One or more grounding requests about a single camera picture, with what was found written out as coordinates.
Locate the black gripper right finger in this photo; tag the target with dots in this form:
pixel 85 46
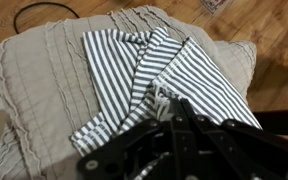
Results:
pixel 244 153

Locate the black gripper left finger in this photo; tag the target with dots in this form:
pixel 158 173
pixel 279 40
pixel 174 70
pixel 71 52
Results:
pixel 140 150

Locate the grey white striped garment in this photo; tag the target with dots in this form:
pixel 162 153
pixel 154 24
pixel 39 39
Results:
pixel 187 76

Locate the beige quilted blanket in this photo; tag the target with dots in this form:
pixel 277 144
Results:
pixel 37 83

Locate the patterned rug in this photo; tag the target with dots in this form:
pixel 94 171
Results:
pixel 214 5

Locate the black metal frame bar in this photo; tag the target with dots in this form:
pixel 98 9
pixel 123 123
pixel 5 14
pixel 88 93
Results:
pixel 280 122

